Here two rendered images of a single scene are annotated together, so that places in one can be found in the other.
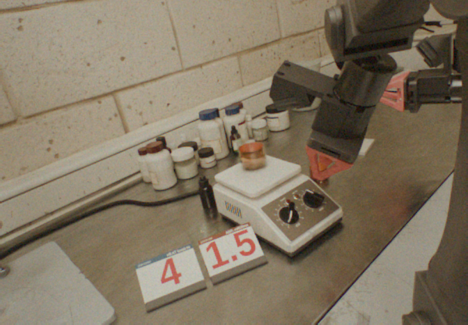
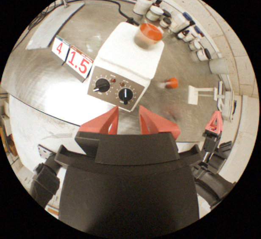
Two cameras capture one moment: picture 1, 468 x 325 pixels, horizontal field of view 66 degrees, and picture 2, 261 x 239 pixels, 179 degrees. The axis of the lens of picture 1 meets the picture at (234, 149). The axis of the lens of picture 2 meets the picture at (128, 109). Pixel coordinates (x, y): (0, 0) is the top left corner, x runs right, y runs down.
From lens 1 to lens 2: 0.51 m
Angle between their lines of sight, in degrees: 63
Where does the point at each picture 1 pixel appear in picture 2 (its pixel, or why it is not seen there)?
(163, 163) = (141, 4)
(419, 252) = not seen: hidden behind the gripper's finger
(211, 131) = (179, 19)
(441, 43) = (226, 155)
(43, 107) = not seen: outside the picture
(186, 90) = (195, 8)
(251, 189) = (104, 51)
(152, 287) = (54, 47)
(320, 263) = (90, 109)
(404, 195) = not seen: hidden behind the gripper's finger
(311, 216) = (111, 98)
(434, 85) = (210, 147)
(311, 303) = (67, 115)
